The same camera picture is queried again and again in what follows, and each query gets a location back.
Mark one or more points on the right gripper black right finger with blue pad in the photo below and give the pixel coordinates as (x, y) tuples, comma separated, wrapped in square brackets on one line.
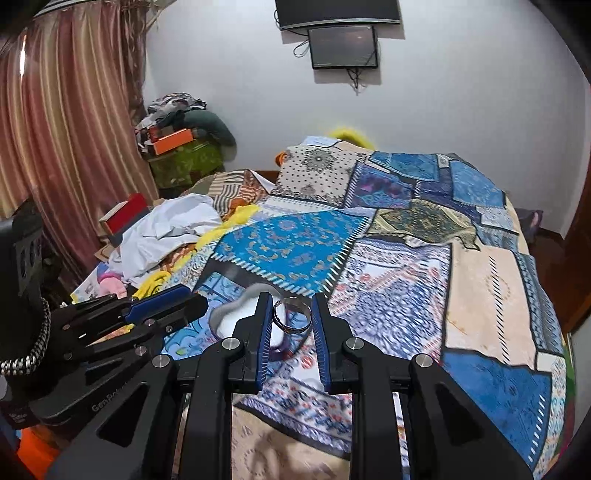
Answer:
[(349, 364)]

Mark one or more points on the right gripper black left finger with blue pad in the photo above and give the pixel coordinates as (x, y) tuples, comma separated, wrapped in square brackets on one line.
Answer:
[(237, 364)]

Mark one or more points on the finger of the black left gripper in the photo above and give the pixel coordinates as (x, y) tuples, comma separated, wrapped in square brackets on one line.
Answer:
[(160, 314)]

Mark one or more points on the yellow cloth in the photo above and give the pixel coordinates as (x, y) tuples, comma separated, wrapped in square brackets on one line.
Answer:
[(154, 281)]

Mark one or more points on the white crumpled cloth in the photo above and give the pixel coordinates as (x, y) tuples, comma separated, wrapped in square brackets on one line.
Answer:
[(170, 225)]

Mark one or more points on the red book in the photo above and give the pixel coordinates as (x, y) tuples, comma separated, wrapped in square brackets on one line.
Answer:
[(120, 216)]

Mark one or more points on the blue patchwork bedspread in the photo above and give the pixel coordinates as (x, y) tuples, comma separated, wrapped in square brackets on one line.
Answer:
[(419, 253)]

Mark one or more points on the striped orange cloth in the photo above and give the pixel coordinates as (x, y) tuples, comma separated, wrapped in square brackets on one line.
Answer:
[(230, 190)]

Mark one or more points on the green patterned storage box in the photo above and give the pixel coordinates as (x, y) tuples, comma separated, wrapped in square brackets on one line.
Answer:
[(186, 164)]

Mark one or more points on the orange box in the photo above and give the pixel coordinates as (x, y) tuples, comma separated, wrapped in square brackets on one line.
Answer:
[(172, 141)]

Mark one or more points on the striped pink curtain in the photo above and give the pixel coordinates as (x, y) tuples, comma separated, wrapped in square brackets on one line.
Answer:
[(71, 96)]

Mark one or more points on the dark clothes pile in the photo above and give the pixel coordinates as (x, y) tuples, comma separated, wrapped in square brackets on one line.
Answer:
[(174, 112)]

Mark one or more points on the yellow object behind bed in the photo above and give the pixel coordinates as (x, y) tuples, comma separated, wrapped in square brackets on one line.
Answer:
[(352, 136)]

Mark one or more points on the brown wooden door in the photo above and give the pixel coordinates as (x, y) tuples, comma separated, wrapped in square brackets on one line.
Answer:
[(563, 265)]

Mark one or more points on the small wall monitor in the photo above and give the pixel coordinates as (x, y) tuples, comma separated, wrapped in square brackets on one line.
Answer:
[(343, 47)]

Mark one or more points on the black wall television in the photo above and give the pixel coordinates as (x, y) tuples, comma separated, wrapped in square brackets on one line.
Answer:
[(292, 14)]

